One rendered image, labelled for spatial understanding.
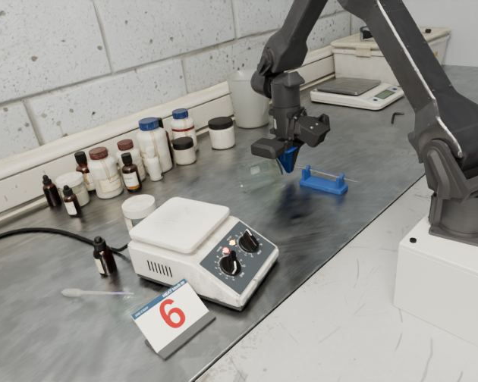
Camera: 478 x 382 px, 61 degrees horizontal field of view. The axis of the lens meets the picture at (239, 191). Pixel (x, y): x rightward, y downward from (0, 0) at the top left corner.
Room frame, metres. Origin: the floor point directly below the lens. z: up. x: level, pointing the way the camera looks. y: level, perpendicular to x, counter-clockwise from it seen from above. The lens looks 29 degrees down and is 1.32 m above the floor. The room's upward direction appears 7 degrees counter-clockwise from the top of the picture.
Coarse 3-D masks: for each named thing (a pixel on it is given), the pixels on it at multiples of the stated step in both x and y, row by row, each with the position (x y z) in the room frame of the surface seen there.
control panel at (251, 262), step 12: (240, 228) 0.53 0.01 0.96; (228, 240) 0.50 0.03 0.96; (264, 240) 0.52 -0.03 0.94; (216, 252) 0.48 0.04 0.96; (228, 252) 0.48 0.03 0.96; (240, 252) 0.49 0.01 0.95; (252, 252) 0.49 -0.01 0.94; (264, 252) 0.50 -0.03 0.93; (204, 264) 0.45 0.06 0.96; (216, 264) 0.46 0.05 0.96; (252, 264) 0.47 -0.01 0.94; (216, 276) 0.44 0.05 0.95; (228, 276) 0.44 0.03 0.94; (240, 276) 0.45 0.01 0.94; (252, 276) 0.45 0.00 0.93; (240, 288) 0.43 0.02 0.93
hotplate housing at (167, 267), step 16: (224, 224) 0.53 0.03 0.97; (208, 240) 0.50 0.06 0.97; (144, 256) 0.50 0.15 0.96; (160, 256) 0.48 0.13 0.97; (176, 256) 0.47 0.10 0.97; (192, 256) 0.46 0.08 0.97; (272, 256) 0.50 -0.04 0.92; (144, 272) 0.50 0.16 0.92; (160, 272) 0.48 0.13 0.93; (176, 272) 0.47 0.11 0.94; (192, 272) 0.45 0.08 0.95; (208, 272) 0.44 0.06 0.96; (192, 288) 0.45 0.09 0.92; (208, 288) 0.44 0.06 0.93; (224, 288) 0.42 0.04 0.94; (256, 288) 0.45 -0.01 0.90; (224, 304) 0.43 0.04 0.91; (240, 304) 0.41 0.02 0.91
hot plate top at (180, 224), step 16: (160, 208) 0.58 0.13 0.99; (176, 208) 0.57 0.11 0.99; (192, 208) 0.57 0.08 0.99; (208, 208) 0.56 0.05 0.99; (224, 208) 0.55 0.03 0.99; (144, 224) 0.54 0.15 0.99; (160, 224) 0.53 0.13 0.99; (176, 224) 0.52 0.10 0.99; (192, 224) 0.52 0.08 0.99; (208, 224) 0.51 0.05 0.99; (144, 240) 0.50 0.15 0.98; (160, 240) 0.49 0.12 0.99; (176, 240) 0.48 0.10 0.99; (192, 240) 0.48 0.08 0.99
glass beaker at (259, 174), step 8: (264, 160) 0.78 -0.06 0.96; (272, 160) 0.78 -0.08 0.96; (240, 168) 0.78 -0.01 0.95; (248, 168) 0.75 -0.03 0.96; (256, 168) 0.75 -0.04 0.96; (264, 168) 0.75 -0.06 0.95; (272, 168) 0.76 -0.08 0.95; (280, 168) 0.76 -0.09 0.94; (240, 176) 0.78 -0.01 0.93; (248, 176) 0.79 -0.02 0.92; (256, 176) 0.74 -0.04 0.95; (264, 176) 0.74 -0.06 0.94; (272, 176) 0.75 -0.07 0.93; (280, 176) 0.76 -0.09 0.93; (248, 184) 0.78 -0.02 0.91; (256, 184) 0.73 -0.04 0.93; (264, 184) 0.74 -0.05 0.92; (272, 184) 0.77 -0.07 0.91; (248, 192) 0.75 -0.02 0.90
